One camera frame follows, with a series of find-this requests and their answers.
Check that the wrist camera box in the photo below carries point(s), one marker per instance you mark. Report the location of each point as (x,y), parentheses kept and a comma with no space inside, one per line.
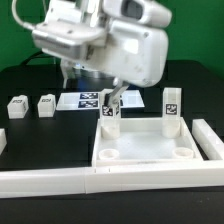
(144,12)

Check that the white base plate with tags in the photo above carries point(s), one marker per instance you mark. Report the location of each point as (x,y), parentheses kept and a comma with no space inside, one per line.
(90,100)

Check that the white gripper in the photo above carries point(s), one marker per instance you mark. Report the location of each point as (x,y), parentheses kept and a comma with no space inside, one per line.
(84,37)

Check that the white U-shaped obstacle fence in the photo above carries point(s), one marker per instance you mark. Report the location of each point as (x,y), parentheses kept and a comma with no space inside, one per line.
(81,180)

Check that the white square table top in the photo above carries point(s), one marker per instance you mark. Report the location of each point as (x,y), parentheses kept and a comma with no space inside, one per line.
(141,142)

